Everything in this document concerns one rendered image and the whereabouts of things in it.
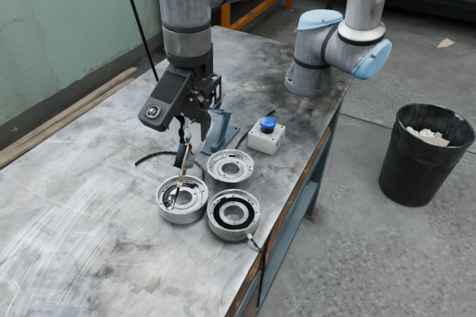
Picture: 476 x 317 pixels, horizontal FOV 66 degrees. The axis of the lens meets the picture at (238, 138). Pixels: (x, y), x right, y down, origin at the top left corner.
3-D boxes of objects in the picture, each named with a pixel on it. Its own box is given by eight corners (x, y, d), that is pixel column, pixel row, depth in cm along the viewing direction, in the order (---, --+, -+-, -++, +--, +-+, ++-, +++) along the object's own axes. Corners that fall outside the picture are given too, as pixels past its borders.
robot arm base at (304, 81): (294, 68, 124) (298, 40, 118) (337, 80, 119) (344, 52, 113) (277, 88, 114) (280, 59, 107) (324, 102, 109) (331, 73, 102)
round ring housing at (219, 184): (252, 197, 79) (253, 184, 77) (203, 192, 80) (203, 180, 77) (254, 163, 87) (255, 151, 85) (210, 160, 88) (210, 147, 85)
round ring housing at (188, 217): (185, 236, 71) (184, 223, 68) (146, 210, 75) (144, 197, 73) (219, 203, 78) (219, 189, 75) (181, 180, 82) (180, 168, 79)
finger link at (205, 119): (213, 139, 67) (209, 98, 62) (209, 144, 66) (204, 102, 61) (191, 134, 69) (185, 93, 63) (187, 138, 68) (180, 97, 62)
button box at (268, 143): (273, 156, 89) (275, 141, 86) (246, 147, 92) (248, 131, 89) (285, 138, 95) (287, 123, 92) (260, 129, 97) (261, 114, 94)
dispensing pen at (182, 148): (161, 207, 70) (183, 124, 68) (172, 203, 74) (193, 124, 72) (171, 211, 70) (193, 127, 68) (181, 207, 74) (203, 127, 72)
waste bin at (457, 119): (435, 223, 176) (476, 157, 149) (365, 197, 187) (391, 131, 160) (440, 178, 200) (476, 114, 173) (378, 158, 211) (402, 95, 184)
